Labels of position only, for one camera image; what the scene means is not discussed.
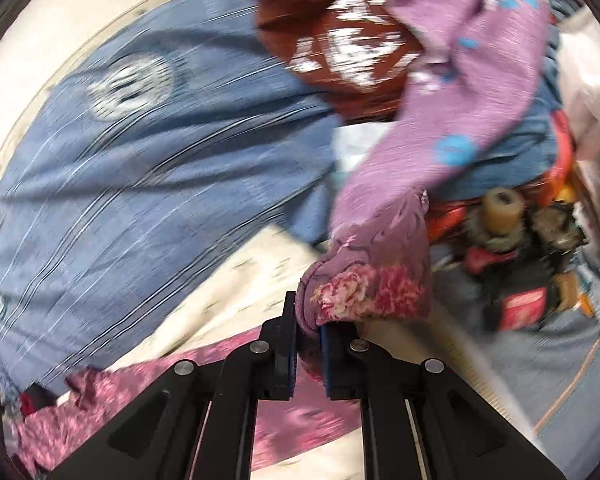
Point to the purple floral shirt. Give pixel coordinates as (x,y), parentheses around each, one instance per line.
(358,292)

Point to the lilac printed cloth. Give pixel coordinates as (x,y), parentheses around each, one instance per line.
(476,111)

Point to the small white-blue box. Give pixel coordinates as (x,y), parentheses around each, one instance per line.
(352,143)

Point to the dark red plastic bag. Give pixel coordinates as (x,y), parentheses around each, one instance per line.
(353,51)

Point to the clear plastic bag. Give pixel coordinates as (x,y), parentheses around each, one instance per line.
(579,82)

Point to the blue plaid quilt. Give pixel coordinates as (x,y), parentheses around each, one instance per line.
(175,141)

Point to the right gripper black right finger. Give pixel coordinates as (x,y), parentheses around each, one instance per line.
(422,421)

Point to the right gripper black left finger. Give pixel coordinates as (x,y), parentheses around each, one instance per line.
(195,421)

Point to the black and red garment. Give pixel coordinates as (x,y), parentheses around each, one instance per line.
(34,398)

